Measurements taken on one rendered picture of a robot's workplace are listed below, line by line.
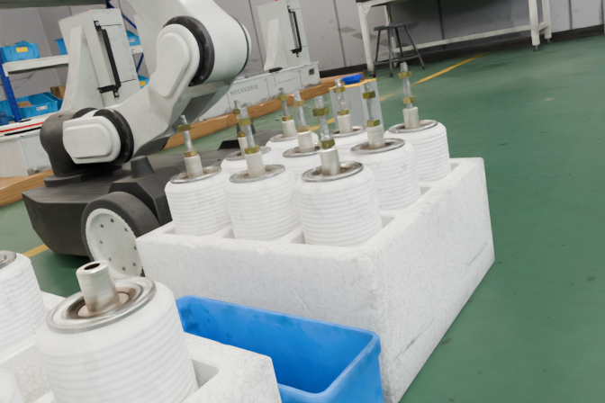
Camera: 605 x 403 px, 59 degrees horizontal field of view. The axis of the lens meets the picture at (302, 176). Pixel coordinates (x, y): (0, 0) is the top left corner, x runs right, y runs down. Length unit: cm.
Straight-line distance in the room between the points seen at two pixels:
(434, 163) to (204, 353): 47
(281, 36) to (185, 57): 341
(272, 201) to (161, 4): 63
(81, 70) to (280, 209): 251
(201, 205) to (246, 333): 19
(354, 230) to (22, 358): 35
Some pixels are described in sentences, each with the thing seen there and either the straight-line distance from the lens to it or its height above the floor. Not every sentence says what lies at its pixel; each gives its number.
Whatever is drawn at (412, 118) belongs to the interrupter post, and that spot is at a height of 27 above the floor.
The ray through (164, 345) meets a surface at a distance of 40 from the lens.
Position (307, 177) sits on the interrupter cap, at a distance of 62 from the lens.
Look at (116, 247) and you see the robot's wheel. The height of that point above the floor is 9.
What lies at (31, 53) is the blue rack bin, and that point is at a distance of 591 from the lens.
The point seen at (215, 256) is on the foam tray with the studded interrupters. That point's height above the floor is 17.
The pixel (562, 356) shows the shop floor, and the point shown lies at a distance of 72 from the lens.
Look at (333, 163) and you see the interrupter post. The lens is 62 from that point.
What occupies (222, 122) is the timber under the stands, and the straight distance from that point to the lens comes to 342.
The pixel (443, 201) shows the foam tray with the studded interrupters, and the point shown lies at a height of 17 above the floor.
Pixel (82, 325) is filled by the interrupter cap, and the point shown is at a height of 25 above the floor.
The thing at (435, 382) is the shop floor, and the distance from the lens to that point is 68.
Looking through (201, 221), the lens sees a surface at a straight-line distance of 75.
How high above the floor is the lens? 40
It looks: 13 degrees down
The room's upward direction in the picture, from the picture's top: 11 degrees counter-clockwise
